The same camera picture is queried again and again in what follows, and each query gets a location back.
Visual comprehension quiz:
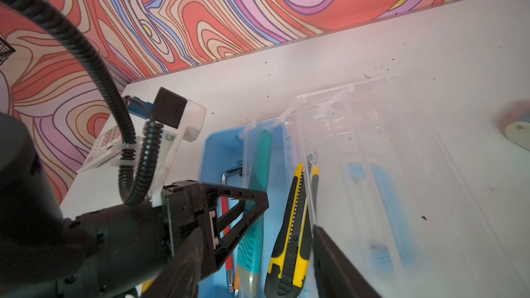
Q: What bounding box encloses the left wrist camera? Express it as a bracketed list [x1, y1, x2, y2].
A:
[118, 88, 206, 206]

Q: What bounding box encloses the teal utility knife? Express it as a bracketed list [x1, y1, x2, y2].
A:
[235, 129, 273, 298]

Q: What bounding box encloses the red handled hex key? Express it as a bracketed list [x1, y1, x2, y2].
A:
[220, 165, 243, 292]

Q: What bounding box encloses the orange handled hex key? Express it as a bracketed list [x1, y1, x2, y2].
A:
[233, 276, 240, 298]

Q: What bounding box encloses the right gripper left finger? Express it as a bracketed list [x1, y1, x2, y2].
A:
[142, 228, 204, 297]

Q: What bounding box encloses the clear toolbox lid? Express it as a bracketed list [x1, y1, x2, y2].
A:
[240, 77, 529, 297]

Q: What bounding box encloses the light blue plastic toolbox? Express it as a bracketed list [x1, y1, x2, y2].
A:
[199, 119, 318, 297]

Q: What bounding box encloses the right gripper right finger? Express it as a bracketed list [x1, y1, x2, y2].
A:
[313, 226, 381, 298]

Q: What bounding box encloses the left black wire basket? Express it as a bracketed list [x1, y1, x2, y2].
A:
[0, 37, 16, 65]

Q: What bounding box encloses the grey blue stapler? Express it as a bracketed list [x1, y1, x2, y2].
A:
[505, 121, 530, 150]

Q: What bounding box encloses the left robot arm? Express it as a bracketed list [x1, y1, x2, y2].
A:
[1, 0, 269, 297]

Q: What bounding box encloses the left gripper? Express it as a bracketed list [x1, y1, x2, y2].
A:
[161, 180, 269, 280]

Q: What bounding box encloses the yellow black utility knife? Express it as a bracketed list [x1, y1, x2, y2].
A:
[264, 151, 320, 297]

